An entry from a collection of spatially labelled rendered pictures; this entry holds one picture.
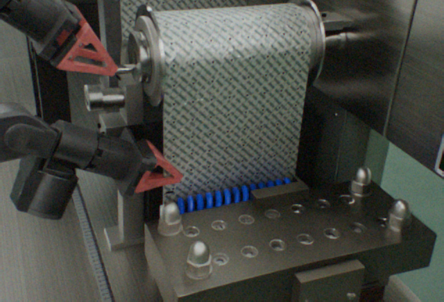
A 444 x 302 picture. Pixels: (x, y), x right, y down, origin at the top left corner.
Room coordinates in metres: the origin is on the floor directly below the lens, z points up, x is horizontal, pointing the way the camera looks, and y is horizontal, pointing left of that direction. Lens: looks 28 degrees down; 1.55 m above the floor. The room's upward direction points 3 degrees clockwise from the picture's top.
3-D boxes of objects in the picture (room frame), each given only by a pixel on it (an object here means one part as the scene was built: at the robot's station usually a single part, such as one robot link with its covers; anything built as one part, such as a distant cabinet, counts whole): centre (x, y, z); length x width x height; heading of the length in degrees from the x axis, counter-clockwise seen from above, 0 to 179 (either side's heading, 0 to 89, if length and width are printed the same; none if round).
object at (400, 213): (0.72, -0.26, 1.05); 0.04 x 0.04 x 0.04
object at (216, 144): (0.78, -0.01, 1.11); 0.23 x 0.01 x 0.18; 114
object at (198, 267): (0.58, 0.03, 1.05); 0.04 x 0.04 x 0.04
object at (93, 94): (0.79, 0.21, 1.18); 0.04 x 0.02 x 0.04; 24
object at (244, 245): (0.69, -0.10, 1.00); 0.40 x 0.16 x 0.06; 114
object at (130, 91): (0.80, 0.17, 1.05); 0.06 x 0.05 x 0.31; 114
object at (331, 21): (0.91, -0.15, 1.28); 0.06 x 0.05 x 0.02; 114
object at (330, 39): (0.91, -0.14, 1.25); 0.07 x 0.04 x 0.04; 114
